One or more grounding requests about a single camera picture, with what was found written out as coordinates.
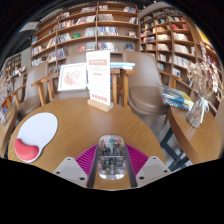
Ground brown leather wooden armchair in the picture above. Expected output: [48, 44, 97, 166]
[6, 61, 56, 119]
[46, 53, 129, 108]
[121, 50, 183, 124]

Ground curved wooden bookshelf unit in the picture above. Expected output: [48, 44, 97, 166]
[138, 6, 224, 111]

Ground stack of light books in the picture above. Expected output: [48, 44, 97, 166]
[109, 61, 137, 71]

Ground white framed floral picture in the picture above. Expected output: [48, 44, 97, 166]
[57, 62, 88, 93]

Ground small distant wooden bookshelf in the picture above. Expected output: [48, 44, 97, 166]
[3, 53, 28, 79]

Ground white mouse pad, red rest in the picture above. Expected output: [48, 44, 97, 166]
[13, 112, 59, 164]

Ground white sign on wooden base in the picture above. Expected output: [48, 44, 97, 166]
[85, 49, 114, 113]

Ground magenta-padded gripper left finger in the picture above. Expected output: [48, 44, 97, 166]
[53, 144, 100, 189]

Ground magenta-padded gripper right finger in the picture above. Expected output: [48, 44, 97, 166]
[124, 143, 172, 189]

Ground round wooden side table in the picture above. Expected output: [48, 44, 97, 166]
[0, 106, 18, 159]
[159, 105, 223, 171]

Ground transparent computer mouse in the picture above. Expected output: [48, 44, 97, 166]
[97, 134, 128, 181]

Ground stack of colourful books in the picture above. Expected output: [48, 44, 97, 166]
[161, 85, 195, 111]

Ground wide wooden bookshelf unit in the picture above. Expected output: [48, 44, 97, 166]
[29, 1, 141, 76]

